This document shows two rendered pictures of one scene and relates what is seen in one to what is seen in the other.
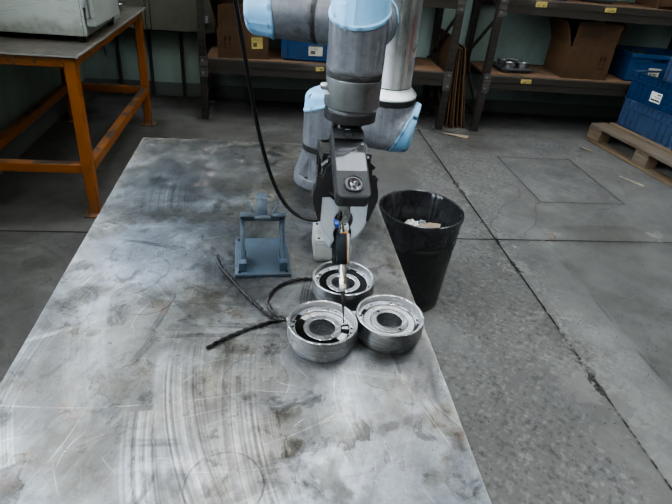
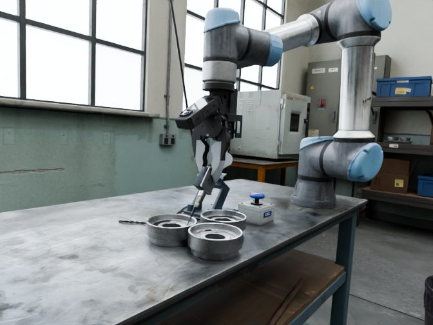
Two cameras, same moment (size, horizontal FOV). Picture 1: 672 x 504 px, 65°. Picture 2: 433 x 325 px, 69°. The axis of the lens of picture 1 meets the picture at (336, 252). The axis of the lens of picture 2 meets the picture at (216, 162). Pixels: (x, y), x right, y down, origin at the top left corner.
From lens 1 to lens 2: 0.67 m
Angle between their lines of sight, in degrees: 52
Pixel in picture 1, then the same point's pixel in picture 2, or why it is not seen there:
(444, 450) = (127, 300)
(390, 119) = (345, 151)
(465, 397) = not seen: outside the picture
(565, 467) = not seen: outside the picture
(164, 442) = (41, 233)
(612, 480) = not seen: outside the picture
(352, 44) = (205, 39)
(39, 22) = (258, 151)
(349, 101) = (205, 73)
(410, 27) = (357, 84)
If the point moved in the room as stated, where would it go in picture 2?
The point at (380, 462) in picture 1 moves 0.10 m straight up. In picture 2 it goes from (86, 282) to (87, 215)
